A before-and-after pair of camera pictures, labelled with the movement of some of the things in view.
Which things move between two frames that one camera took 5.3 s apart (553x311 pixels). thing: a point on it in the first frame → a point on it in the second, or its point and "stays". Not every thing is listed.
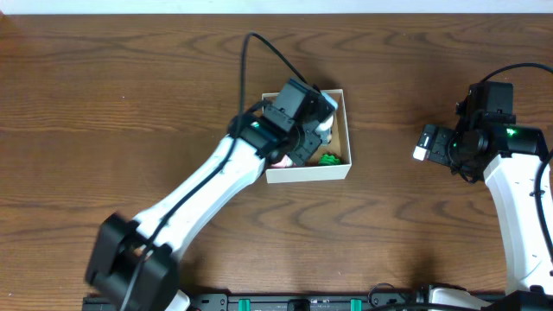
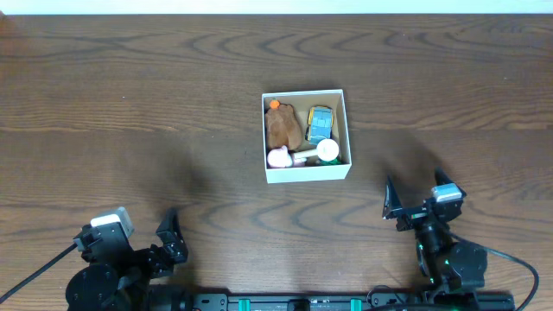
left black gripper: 312,141 → 152,251
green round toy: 327,159 stays
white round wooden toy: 324,129 → 327,150
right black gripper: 438,152 → 412,216
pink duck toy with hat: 285,162 stays
